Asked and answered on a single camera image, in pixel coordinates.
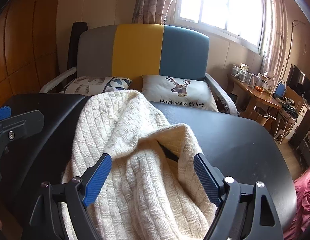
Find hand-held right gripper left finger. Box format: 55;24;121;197
29;152;113;240

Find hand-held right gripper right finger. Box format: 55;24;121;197
193;153;278;240

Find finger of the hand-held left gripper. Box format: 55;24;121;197
0;106;44;183

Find cream knit sweater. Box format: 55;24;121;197
61;89;218;240

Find brown paper bag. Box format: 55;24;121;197
253;106;273;130

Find geometric print pillow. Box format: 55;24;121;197
58;76;133;96

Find cluttered wooden shelf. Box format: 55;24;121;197
227;74;283;135

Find red cloth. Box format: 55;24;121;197
283;165;310;240

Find deer print pillow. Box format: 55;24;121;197
141;74;219;112

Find black rolled mat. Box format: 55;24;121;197
67;21;88;72

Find row of glass jars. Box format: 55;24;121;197
231;64;276;95

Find blue chair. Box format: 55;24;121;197
273;79;288;98

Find light wooden cabinet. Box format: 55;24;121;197
283;85;310;145

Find grey yellow blue cushion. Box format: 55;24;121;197
39;24;239;117

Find black monitor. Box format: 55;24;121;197
288;65;310;98

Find patterned beige curtain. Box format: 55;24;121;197
260;0;293;80
132;0;180;25

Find large white-framed window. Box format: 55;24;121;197
173;0;271;53

